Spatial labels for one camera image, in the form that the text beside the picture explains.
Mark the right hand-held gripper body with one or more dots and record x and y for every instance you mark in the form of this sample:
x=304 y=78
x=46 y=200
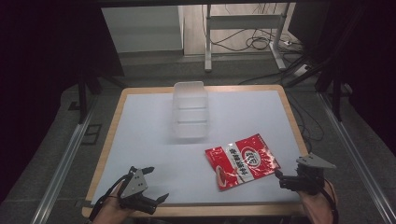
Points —
x=311 y=179

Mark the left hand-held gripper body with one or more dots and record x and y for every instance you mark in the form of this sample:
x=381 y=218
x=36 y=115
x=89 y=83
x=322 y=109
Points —
x=134 y=183

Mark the red snack packet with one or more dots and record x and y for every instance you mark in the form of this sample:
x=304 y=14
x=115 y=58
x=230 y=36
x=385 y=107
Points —
x=243 y=161

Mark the person's right hand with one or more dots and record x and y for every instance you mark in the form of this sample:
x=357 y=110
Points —
x=319 y=207

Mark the person's left hand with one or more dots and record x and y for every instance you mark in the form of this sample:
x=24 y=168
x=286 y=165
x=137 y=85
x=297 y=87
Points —
x=110 y=210

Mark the translucent plastic storage box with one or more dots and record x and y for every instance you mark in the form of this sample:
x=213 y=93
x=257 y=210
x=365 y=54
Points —
x=190 y=115

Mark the black metal stand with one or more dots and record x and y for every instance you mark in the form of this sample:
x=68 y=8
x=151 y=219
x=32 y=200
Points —
x=82 y=99
x=336 y=99

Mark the white power strip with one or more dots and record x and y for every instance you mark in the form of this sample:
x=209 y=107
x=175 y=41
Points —
x=302 y=70

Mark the black curtain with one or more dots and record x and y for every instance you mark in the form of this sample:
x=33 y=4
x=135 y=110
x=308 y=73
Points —
x=46 y=77
x=367 y=62

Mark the white cabinet panel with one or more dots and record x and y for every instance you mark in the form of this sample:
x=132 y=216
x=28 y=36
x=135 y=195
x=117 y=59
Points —
x=143 y=29

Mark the aluminium floor rail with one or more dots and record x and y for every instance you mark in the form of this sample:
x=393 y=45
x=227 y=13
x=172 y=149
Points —
x=59 y=171
x=358 y=161

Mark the white metal desk frame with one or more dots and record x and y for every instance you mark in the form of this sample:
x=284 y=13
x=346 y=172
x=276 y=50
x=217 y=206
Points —
x=208 y=40

